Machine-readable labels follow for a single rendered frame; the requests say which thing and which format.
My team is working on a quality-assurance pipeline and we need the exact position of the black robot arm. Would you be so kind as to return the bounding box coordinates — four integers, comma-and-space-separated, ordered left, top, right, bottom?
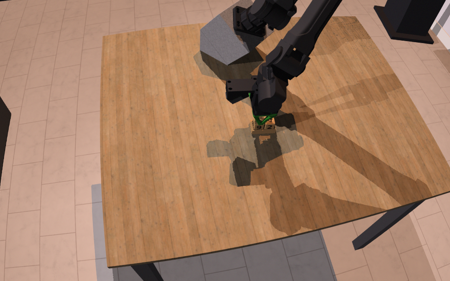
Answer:
225, 0, 342, 113

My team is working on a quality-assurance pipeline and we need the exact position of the orange open-top tray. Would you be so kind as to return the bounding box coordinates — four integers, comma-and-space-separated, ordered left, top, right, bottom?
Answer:
250, 120, 276, 134

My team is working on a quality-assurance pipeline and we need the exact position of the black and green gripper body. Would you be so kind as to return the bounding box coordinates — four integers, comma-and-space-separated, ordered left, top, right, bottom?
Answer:
250, 95, 278, 116

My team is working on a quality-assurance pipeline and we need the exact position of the orange number cube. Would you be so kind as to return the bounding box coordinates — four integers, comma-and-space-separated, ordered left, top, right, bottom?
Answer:
252, 116, 264, 130
264, 118, 275, 129

